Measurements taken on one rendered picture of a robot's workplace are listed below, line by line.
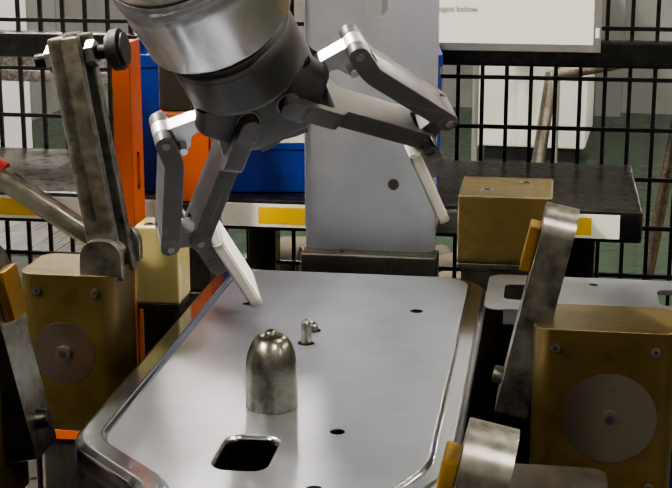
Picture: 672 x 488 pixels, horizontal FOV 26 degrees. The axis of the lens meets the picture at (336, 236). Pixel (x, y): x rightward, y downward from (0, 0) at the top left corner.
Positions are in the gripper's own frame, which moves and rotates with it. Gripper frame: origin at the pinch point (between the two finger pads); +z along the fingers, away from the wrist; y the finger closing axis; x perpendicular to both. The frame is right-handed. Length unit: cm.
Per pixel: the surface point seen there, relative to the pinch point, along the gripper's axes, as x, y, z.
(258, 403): 10.3, 8.2, -0.7
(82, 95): -13.3, 12.2, -9.4
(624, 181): -28, -24, 40
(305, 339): 0.0, 5.5, 8.0
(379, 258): -18.4, -0.3, 24.5
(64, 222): -10.1, 17.7, -2.3
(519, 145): -407, -52, 437
